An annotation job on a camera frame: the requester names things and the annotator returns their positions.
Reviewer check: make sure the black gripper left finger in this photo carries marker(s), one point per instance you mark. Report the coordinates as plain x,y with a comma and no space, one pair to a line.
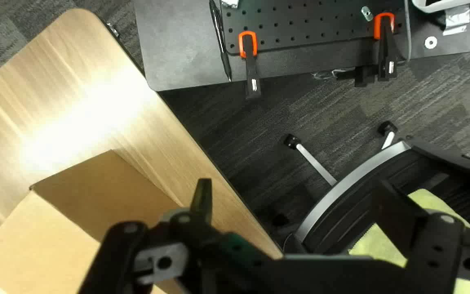
138,245

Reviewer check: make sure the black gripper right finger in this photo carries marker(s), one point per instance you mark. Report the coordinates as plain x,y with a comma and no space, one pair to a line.
436,250

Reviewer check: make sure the yellow cloth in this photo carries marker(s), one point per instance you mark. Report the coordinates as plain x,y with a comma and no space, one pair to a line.
376,245

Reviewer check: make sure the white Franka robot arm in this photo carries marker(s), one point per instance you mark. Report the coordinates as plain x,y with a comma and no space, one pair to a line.
441,4

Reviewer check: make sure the brown cardboard box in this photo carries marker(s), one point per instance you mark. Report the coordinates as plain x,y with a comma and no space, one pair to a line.
110,190

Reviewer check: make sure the orange black bar clamp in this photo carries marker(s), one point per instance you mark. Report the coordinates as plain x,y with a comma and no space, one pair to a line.
252,71
387,49

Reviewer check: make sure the black perforated mounting board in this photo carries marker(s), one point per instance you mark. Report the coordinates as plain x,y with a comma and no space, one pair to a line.
301,22

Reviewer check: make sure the grey chair with silver frame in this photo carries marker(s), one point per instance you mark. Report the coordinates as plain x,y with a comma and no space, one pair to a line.
343,188

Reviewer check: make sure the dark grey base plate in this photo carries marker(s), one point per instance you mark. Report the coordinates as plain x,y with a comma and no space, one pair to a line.
180,43

